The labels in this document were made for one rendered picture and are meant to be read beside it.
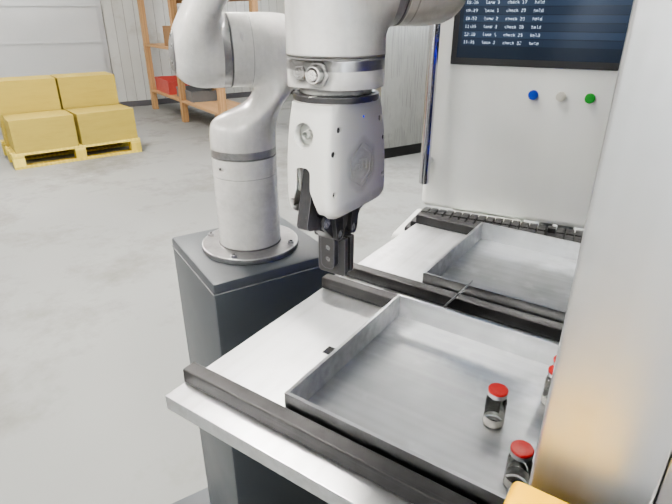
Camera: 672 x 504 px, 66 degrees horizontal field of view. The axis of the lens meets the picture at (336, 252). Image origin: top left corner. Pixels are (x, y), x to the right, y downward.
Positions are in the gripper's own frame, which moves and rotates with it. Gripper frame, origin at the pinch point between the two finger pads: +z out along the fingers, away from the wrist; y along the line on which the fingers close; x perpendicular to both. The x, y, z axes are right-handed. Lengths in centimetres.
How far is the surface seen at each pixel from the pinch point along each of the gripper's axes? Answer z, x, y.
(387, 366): 18.4, -2.1, 8.4
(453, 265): 18.4, 2.3, 39.8
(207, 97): 74, 478, 420
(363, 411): 18.4, -3.8, -0.2
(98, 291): 107, 202, 84
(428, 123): 3, 27, 80
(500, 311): 16.7, -10.2, 26.3
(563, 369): -3.5, -23.7, -12.1
